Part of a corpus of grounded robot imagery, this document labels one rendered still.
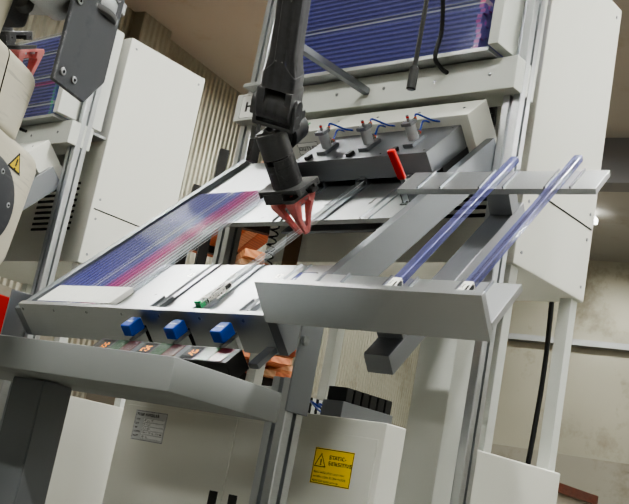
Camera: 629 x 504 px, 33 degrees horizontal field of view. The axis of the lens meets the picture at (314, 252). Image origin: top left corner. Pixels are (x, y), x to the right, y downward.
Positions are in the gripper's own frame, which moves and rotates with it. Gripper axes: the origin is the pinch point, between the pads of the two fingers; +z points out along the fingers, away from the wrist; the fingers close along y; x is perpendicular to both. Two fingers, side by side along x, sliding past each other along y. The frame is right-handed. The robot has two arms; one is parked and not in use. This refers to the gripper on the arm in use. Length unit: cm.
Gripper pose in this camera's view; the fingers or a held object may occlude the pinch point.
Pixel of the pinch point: (302, 229)
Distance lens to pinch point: 194.8
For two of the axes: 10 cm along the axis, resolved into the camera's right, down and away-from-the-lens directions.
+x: -5.8, 4.5, -6.8
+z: 3.0, 8.9, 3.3
